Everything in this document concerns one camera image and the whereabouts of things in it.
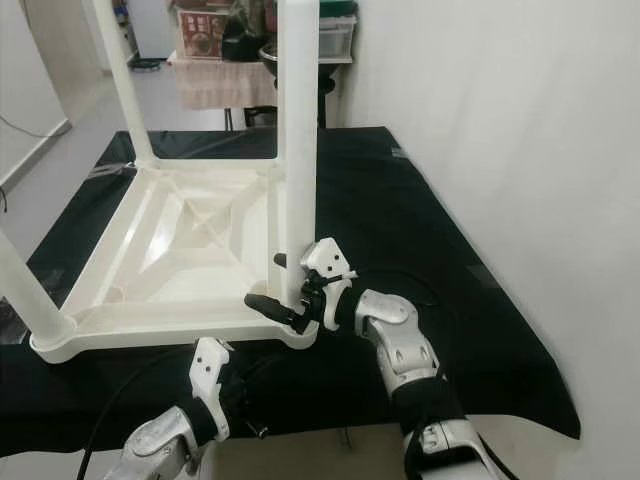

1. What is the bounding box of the white plastic table leg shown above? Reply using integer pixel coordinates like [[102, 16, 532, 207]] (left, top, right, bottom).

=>
[[0, 235, 79, 349], [93, 0, 158, 169], [278, 0, 321, 306]]

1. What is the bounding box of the white plastic table top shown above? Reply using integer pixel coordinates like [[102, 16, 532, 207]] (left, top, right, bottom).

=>
[[28, 158, 323, 363]]

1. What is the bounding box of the black wooden stool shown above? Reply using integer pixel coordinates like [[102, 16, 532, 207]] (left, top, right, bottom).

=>
[[245, 75, 337, 131]]

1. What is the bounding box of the beige cloth covered table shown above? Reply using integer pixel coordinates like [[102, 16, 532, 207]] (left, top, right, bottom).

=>
[[168, 55, 281, 129]]

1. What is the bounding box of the clear plastic wrap piece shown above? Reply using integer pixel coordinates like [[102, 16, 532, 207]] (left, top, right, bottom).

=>
[[90, 163, 137, 180]]

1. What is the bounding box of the black bag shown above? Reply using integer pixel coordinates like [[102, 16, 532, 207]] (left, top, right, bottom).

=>
[[222, 5, 277, 62]]

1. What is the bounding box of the clear container green lid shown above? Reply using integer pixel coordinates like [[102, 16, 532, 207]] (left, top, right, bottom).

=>
[[318, 2, 359, 61]]

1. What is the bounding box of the clear crinkled tape patch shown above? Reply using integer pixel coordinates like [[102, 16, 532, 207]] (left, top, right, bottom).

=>
[[0, 300, 27, 343]]

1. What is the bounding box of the white standing appliance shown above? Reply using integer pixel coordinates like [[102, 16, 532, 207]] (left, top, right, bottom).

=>
[[135, 0, 176, 59]]

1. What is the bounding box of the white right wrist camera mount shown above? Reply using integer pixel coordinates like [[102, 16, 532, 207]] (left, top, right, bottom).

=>
[[305, 237, 359, 332]]

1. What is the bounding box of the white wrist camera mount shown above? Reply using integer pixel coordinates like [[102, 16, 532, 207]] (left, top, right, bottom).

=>
[[305, 237, 359, 332], [190, 337, 231, 441]]

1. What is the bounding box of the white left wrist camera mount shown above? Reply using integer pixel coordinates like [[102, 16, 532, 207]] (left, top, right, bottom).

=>
[[190, 337, 231, 441]]

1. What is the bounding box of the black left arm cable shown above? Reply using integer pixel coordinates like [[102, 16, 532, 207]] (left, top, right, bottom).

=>
[[75, 345, 201, 480]]

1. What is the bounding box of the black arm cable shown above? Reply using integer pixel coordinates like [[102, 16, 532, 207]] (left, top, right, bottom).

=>
[[475, 435, 523, 480], [75, 345, 201, 480]]

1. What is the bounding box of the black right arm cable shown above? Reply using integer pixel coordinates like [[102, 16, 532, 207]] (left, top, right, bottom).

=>
[[475, 435, 523, 480]]

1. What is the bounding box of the black wall cable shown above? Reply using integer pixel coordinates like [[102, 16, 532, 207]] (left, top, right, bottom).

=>
[[0, 115, 73, 143]]

